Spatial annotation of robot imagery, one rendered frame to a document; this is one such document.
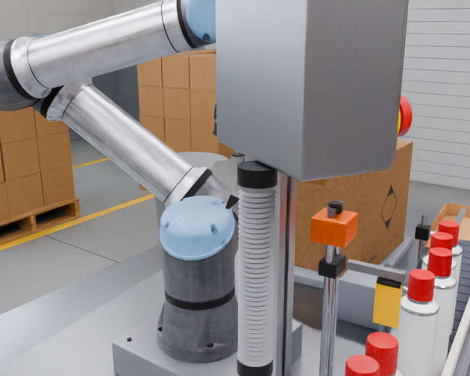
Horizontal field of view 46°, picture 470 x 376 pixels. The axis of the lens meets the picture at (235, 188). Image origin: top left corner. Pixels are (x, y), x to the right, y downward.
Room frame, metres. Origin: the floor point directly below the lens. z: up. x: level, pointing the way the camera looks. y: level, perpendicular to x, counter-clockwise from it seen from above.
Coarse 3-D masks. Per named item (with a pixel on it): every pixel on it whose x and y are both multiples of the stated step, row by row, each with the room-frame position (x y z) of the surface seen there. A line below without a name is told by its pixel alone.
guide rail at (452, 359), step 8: (464, 312) 0.87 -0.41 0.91; (464, 320) 0.84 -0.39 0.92; (464, 328) 0.82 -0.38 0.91; (456, 336) 0.79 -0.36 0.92; (464, 336) 0.81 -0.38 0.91; (456, 344) 0.77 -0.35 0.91; (456, 352) 0.75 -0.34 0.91; (448, 360) 0.73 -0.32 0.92; (456, 360) 0.74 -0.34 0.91; (448, 368) 0.71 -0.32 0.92
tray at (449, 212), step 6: (450, 204) 1.61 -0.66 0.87; (456, 204) 1.60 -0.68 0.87; (444, 210) 1.59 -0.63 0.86; (450, 210) 1.61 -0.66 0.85; (456, 210) 1.60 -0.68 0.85; (468, 210) 1.59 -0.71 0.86; (438, 216) 1.50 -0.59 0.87; (444, 216) 1.59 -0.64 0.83; (450, 216) 1.59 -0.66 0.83; (456, 216) 1.59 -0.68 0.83; (468, 216) 1.58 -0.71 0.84; (432, 222) 1.44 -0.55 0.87; (438, 222) 1.51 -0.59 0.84; (462, 222) 1.54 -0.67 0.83; (468, 222) 1.54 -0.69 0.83; (432, 228) 1.44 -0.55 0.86; (462, 228) 1.49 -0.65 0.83; (468, 228) 1.49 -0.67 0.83; (462, 234) 1.45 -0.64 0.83; (468, 234) 1.45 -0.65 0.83; (426, 246) 1.36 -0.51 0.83
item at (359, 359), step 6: (360, 354) 0.49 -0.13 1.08; (348, 360) 0.48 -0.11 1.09; (354, 360) 0.48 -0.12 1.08; (360, 360) 0.48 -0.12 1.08; (366, 360) 0.48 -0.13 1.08; (372, 360) 0.48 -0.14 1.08; (348, 366) 0.47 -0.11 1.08; (354, 366) 0.47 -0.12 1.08; (360, 366) 0.47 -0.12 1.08; (366, 366) 0.47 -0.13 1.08; (372, 366) 0.47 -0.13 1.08; (378, 366) 0.47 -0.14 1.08; (348, 372) 0.46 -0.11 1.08; (354, 372) 0.46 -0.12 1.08; (360, 372) 0.46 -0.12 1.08; (366, 372) 0.46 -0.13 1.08; (372, 372) 0.46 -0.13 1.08; (378, 372) 0.46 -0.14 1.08
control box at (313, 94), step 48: (240, 0) 0.51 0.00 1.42; (288, 0) 0.44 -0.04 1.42; (336, 0) 0.43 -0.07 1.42; (384, 0) 0.45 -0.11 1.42; (240, 48) 0.51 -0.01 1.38; (288, 48) 0.44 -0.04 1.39; (336, 48) 0.43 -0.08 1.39; (384, 48) 0.45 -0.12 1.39; (240, 96) 0.51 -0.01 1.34; (288, 96) 0.44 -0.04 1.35; (336, 96) 0.43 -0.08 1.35; (384, 96) 0.45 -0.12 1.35; (240, 144) 0.51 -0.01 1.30; (288, 144) 0.43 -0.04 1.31; (336, 144) 0.43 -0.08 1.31; (384, 144) 0.45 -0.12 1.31
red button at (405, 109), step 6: (402, 96) 0.49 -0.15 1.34; (402, 102) 0.49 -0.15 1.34; (408, 102) 0.49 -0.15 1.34; (402, 108) 0.48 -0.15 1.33; (408, 108) 0.48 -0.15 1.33; (402, 114) 0.48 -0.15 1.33; (408, 114) 0.48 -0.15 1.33; (402, 120) 0.48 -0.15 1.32; (408, 120) 0.48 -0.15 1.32; (402, 126) 0.48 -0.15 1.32; (408, 126) 0.48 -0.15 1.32; (402, 132) 0.48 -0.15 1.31
